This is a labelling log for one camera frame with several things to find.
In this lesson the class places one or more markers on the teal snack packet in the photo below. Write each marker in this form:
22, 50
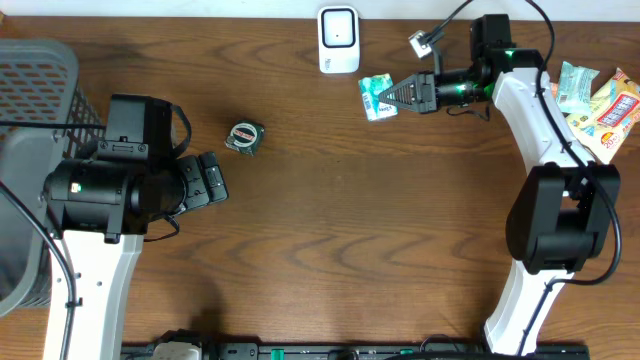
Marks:
574, 89

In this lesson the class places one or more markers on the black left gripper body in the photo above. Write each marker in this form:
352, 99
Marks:
203, 180

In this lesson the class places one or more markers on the white barcode scanner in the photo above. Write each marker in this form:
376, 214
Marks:
338, 39

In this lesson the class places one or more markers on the small teal tissue pack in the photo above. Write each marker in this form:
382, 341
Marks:
370, 88

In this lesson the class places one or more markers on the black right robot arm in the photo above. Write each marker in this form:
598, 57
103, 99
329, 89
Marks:
566, 206

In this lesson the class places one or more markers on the grey plastic basket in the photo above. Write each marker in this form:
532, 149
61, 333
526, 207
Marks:
45, 118

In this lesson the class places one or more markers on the round green tape measure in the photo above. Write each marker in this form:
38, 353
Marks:
246, 137

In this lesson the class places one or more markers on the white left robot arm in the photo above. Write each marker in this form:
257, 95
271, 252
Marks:
104, 205

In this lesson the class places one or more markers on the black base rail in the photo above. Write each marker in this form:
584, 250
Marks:
253, 351

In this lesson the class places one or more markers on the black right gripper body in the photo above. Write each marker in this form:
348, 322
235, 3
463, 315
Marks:
450, 84

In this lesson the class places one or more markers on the yellow snack bag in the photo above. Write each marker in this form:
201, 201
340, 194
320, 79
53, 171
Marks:
614, 112

